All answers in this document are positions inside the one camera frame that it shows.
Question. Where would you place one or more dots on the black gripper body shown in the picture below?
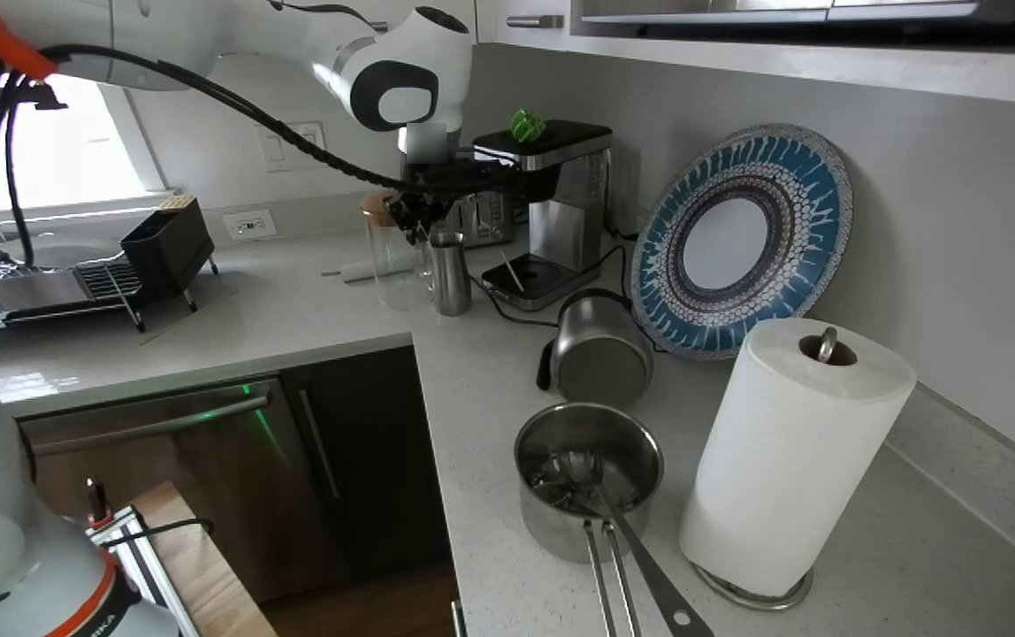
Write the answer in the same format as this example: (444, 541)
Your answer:
(454, 180)

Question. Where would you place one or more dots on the white counter outlet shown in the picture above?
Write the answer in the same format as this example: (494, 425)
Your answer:
(250, 225)

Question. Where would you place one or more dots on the metal dish rack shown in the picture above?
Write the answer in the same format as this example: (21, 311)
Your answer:
(47, 296)

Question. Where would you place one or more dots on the stainless steel toaster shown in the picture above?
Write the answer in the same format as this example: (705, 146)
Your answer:
(490, 226)

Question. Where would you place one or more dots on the stainless steel cup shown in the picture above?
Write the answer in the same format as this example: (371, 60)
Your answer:
(454, 284)

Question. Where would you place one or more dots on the white flat strip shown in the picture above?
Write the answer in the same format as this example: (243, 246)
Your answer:
(349, 273)

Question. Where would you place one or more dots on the wooden chopstick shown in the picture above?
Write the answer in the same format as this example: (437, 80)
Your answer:
(509, 273)

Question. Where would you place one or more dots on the small green object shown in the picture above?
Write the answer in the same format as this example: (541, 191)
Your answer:
(526, 123)

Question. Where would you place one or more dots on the black steel coffee maker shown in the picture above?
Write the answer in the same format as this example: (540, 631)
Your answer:
(553, 151)

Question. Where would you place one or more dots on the white upper cabinet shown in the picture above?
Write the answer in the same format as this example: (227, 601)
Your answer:
(526, 34)

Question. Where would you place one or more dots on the small stainless steel kettle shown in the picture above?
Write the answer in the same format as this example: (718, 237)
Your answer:
(598, 355)

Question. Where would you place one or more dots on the black utensil holder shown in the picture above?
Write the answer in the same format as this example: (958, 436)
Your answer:
(169, 248)

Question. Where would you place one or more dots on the dark lower cabinet door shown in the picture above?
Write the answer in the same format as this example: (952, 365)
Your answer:
(376, 470)

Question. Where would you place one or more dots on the stainless steel saucepan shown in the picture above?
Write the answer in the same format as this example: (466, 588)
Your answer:
(598, 443)

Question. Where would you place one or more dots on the blue patterned plate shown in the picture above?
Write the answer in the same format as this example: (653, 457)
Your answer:
(753, 243)

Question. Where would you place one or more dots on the dishwasher with green light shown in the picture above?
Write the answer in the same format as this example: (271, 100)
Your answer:
(233, 497)

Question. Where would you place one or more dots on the built-in steel microwave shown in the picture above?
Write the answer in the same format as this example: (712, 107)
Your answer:
(825, 20)

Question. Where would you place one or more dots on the metal paper towel holder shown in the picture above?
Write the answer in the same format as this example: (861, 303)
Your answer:
(830, 343)

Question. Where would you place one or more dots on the wooden table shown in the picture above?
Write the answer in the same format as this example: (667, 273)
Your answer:
(214, 582)

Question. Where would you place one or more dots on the white paper towel roll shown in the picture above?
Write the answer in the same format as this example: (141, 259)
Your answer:
(791, 470)

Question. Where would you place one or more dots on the white wall outlet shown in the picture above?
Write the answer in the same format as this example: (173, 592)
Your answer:
(311, 134)

